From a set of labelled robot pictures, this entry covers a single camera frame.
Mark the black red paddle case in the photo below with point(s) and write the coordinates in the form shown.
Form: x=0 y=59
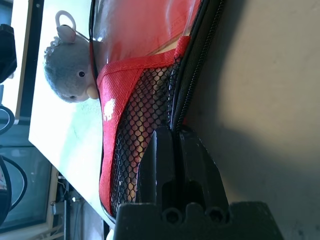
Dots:
x=117 y=82

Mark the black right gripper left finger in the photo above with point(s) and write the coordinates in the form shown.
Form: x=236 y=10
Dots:
x=160 y=170

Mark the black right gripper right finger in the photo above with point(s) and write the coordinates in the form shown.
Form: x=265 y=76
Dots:
x=200 y=165

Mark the black frame side table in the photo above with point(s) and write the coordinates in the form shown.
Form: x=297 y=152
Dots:
x=32 y=50

